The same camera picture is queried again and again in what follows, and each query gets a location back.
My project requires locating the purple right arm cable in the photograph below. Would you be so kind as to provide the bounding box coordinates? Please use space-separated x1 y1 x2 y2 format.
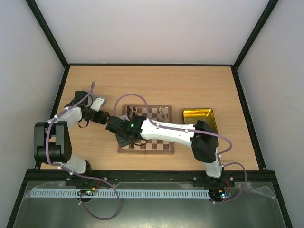
114 93 247 205

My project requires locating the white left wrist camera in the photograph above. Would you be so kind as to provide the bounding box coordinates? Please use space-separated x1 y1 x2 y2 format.
90 97 106 112

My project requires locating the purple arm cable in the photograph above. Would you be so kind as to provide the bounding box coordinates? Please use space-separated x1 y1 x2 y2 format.
45 81 121 220
114 93 247 205

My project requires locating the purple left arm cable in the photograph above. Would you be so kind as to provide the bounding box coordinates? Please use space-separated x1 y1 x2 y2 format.
45 81 121 220

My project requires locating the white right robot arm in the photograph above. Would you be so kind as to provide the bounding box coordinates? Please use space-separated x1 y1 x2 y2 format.
105 115 224 186

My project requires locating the wooden chess board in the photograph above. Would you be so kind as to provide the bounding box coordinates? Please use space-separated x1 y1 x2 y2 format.
117 104 174 155

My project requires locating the slotted white cable duct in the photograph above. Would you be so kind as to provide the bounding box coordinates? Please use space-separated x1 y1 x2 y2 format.
29 189 209 199

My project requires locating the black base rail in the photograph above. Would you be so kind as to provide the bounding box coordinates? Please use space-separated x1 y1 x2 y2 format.
23 169 277 188

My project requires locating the gold metal tin tray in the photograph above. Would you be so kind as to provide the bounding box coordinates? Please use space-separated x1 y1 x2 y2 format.
182 108 218 133

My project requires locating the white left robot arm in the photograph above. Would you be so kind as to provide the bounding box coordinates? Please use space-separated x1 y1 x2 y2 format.
34 90 110 175

